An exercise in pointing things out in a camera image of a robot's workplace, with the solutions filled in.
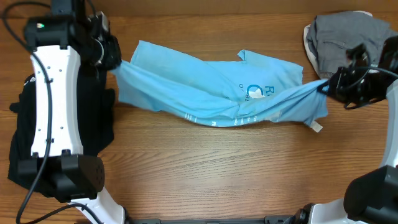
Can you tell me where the light blue t-shirt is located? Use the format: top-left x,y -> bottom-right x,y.
113,41 -> 328,131

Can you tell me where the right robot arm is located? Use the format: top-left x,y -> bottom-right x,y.
284,37 -> 397,224

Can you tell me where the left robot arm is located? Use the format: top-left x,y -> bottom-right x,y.
16,1 -> 128,223

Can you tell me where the beige folded garment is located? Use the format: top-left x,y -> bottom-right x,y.
303,11 -> 374,79

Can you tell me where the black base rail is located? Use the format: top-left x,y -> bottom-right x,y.
126,215 -> 308,224

